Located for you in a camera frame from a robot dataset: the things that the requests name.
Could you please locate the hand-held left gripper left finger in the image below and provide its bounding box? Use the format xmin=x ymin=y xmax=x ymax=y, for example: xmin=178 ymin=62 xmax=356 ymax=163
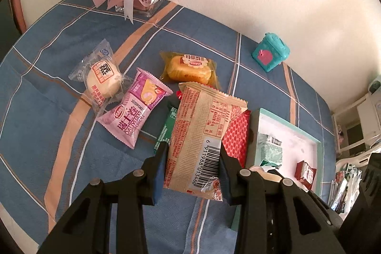
xmin=37 ymin=141 xmax=170 ymax=254

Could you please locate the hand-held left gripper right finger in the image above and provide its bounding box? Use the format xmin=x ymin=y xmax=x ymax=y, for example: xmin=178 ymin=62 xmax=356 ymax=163
xmin=219 ymin=142 xmax=347 ymax=254

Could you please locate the beige barcode snack packet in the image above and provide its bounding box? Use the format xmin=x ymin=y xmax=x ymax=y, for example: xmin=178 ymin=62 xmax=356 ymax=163
xmin=163 ymin=82 xmax=248 ymax=201

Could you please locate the pale green snack packet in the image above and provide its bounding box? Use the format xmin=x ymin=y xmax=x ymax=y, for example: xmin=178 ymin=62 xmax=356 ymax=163
xmin=257 ymin=133 xmax=283 ymax=168

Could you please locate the pink swiss roll packet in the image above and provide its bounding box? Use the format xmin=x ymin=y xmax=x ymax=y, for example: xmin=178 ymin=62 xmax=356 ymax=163
xmin=96 ymin=67 xmax=174 ymax=150

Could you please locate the red panda print packet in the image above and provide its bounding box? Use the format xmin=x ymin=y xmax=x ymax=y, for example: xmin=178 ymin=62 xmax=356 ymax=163
xmin=295 ymin=160 xmax=316 ymax=191

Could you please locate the white tray with teal rim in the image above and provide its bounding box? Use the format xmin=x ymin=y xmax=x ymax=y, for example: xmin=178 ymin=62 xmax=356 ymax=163
xmin=231 ymin=108 xmax=325 ymax=232

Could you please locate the clear bun packet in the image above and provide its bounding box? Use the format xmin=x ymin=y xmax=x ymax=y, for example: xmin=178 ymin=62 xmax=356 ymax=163
xmin=69 ymin=39 xmax=133 ymax=113

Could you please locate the red patterned snack packet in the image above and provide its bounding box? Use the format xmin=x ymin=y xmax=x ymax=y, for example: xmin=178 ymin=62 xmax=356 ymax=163
xmin=222 ymin=110 xmax=251 ymax=168

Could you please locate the dark green snack packet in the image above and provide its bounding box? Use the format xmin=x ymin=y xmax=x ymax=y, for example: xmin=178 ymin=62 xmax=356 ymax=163
xmin=153 ymin=105 xmax=179 ymax=156

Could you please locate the white shelf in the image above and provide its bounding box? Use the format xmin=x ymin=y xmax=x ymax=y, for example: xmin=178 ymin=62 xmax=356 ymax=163
xmin=330 ymin=75 xmax=381 ymax=159

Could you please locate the yellow cake packet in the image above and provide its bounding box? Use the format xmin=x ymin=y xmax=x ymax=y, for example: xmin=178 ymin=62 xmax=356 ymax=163
xmin=159 ymin=51 xmax=221 ymax=87

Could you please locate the blue plaid tablecloth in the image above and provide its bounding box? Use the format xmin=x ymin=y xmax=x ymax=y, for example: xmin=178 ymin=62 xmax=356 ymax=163
xmin=0 ymin=0 xmax=335 ymax=254

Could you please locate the teal toy box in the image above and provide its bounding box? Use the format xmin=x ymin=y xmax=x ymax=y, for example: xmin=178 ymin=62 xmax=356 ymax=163
xmin=251 ymin=32 xmax=291 ymax=73

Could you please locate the clear glass vase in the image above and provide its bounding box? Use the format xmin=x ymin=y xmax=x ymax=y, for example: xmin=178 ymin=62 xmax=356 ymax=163
xmin=115 ymin=0 xmax=182 ymax=24

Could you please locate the pink panel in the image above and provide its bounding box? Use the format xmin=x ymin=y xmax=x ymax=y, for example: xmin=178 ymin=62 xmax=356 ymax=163
xmin=8 ymin=0 xmax=27 ymax=34

